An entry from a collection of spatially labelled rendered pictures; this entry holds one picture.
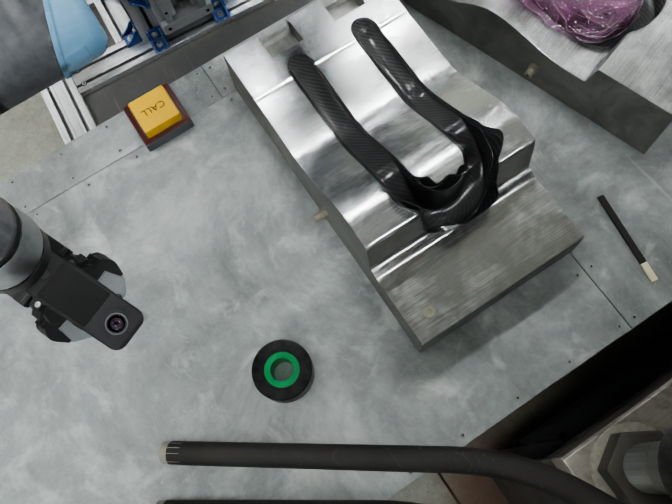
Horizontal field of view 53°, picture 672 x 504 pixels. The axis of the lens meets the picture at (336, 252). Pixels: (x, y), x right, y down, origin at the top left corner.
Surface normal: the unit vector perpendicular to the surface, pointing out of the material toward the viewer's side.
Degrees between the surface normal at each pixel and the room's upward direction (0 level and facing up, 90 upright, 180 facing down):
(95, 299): 29
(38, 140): 0
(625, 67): 0
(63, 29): 50
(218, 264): 0
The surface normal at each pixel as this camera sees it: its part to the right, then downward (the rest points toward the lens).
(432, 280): -0.06, -0.31
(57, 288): 0.34, -0.02
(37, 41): 0.36, 0.36
